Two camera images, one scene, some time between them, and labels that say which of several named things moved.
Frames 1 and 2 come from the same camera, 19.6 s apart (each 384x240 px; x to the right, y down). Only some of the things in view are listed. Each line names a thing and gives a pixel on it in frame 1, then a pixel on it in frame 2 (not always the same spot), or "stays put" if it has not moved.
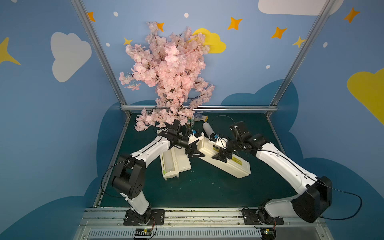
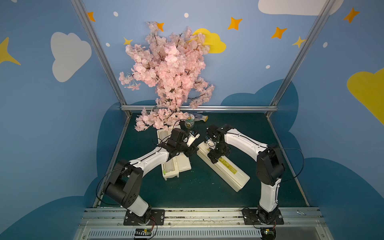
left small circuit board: (143, 232) stays put
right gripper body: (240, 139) → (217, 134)
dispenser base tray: (170, 168) stays put
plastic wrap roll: (169, 165) stays put
